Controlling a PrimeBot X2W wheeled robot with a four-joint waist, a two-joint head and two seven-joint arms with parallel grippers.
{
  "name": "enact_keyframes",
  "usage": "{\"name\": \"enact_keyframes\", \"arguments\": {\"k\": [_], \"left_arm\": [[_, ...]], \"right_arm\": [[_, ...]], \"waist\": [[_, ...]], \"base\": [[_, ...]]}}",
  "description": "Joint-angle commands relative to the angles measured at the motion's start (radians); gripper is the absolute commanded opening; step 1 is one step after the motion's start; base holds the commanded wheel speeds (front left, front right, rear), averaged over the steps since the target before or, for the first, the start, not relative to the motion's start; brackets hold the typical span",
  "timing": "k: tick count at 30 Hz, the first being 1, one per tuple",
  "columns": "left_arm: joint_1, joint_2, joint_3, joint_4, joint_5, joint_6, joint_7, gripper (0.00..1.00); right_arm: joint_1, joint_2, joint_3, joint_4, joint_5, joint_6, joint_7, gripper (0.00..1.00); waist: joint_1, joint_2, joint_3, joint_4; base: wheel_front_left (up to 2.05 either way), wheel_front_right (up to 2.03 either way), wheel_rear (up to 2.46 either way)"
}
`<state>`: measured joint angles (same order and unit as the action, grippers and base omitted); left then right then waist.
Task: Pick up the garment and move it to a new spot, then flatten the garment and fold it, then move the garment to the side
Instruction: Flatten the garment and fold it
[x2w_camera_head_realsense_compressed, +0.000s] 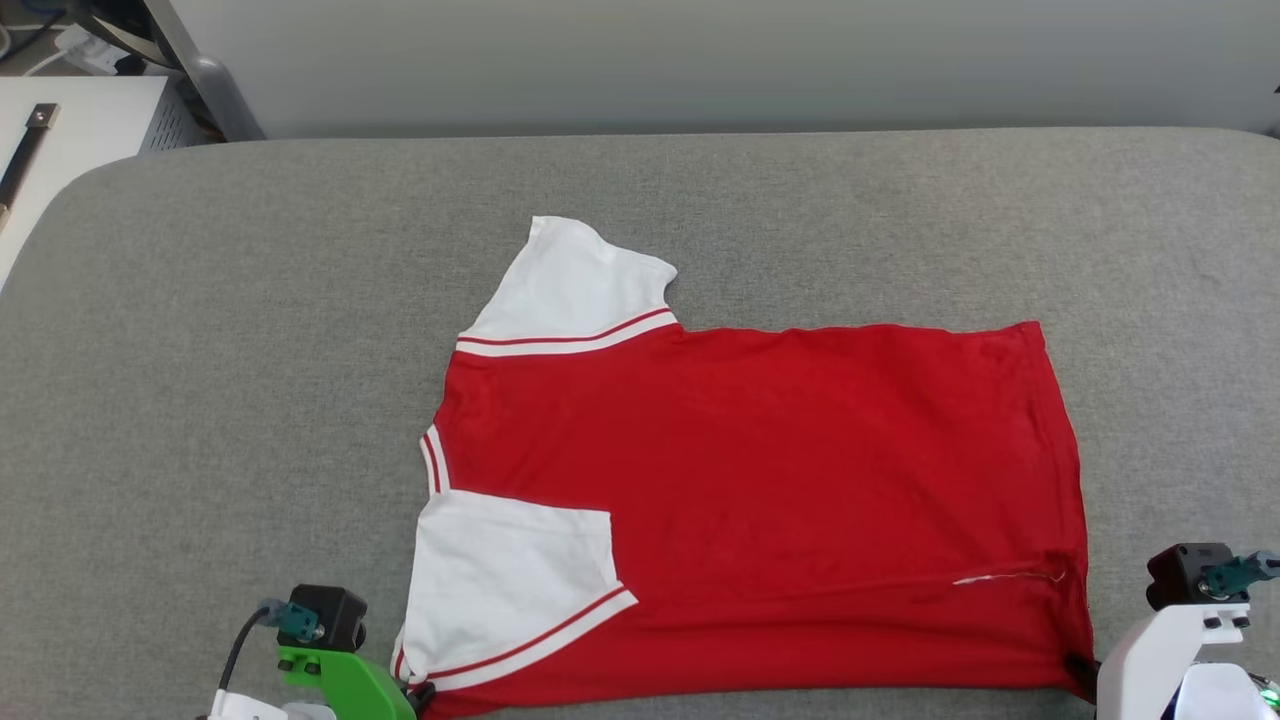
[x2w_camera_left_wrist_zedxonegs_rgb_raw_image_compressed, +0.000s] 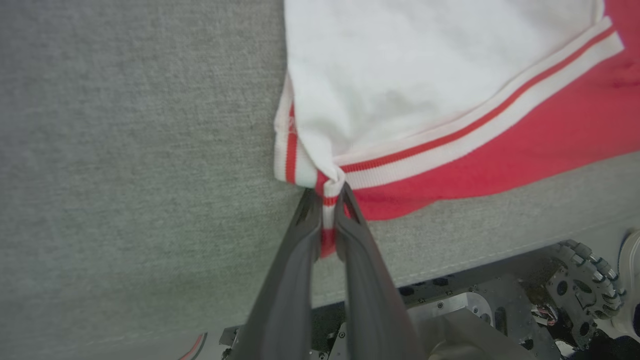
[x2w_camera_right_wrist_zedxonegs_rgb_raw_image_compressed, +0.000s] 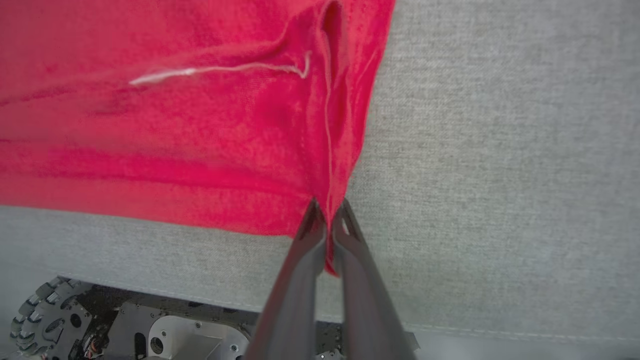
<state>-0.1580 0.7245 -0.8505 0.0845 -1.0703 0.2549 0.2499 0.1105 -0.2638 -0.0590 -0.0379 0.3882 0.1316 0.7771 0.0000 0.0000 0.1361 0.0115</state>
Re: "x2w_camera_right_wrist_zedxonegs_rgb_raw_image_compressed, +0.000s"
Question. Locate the red and white basketball jersey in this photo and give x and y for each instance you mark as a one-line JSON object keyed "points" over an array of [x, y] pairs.
{"points": [[150, 125]]}

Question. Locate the grey fabric work surface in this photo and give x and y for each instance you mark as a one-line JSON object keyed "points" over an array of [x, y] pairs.
{"points": [[500, 150]]}

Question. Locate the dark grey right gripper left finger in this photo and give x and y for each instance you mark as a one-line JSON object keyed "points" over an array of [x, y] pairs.
{"points": [[295, 300]]}

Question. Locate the grey mecanum wheel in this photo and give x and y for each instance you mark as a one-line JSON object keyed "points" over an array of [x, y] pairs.
{"points": [[45, 315]]}

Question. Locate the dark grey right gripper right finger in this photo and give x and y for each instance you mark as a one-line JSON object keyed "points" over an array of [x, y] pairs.
{"points": [[367, 310]]}

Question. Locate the metal robot base chassis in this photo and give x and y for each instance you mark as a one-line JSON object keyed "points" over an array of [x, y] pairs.
{"points": [[200, 340]]}

